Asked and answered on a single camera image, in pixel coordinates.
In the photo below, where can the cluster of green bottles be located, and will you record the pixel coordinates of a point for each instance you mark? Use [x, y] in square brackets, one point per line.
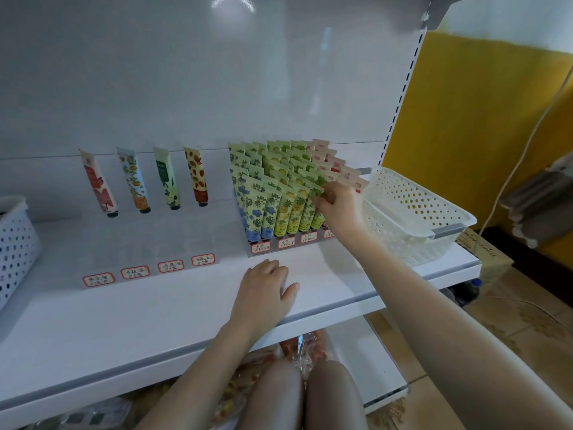
[467, 293]

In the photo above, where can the person's leg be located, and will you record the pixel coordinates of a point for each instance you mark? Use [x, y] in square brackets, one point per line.
[336, 403]
[269, 403]

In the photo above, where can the person's left leg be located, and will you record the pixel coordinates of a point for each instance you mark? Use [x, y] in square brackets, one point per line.
[269, 403]

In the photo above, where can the person's left forearm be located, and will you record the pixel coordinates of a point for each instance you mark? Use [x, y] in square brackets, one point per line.
[201, 385]

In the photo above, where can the white metal shelf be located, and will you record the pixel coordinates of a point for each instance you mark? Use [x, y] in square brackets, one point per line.
[116, 322]

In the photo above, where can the small brown cardboard box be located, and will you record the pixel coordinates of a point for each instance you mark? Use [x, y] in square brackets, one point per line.
[485, 255]

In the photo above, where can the row of hand cream tubes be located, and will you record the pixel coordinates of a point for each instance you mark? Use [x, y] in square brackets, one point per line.
[195, 170]

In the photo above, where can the person's right hand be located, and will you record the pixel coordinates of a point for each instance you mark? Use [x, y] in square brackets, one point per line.
[342, 215]

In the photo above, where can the person's right forearm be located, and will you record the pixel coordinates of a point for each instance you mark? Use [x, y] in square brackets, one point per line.
[465, 336]

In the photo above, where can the pile of snack packets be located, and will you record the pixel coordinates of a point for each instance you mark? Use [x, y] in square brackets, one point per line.
[242, 371]

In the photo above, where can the person's left hand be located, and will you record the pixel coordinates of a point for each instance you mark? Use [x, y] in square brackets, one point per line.
[261, 300]

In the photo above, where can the white perforated plastic basket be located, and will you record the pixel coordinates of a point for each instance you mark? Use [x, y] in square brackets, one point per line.
[430, 215]
[18, 251]

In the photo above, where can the person's right leg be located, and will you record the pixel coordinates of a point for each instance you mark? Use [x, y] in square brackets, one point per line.
[336, 403]

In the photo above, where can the clear divider tray with labels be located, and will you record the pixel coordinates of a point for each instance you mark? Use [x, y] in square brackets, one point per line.
[98, 279]

